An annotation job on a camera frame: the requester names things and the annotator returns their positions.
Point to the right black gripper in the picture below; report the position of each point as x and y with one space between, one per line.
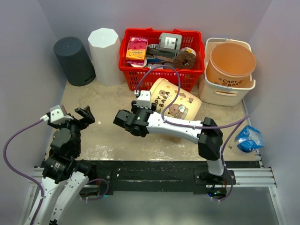
126 118

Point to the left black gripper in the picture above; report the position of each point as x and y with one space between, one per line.
76 119

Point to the orange translucent bucket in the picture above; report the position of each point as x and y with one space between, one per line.
176 104

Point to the dark blue bucket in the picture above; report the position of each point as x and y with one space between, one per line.
74 61

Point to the white octagonal bin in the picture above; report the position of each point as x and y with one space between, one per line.
104 46

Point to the orange printed bucket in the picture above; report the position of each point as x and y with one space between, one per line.
230 65

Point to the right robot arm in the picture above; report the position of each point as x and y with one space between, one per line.
140 121

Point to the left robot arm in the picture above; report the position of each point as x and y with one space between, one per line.
63 177

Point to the dark flat box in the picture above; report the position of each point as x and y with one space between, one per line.
161 55

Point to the pink yellow snack box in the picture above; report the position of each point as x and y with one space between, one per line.
136 48

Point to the white perforated storage basket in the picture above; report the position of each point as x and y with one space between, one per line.
217 94

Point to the grey white device box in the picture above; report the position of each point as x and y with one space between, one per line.
170 42

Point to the blue plastic bag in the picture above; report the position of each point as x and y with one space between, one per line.
249 139

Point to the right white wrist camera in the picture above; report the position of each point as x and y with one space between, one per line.
143 99

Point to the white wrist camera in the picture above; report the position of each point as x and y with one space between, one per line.
57 115
143 99

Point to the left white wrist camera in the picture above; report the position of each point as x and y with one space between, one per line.
57 115

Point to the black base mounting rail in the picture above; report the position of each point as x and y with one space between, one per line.
148 176

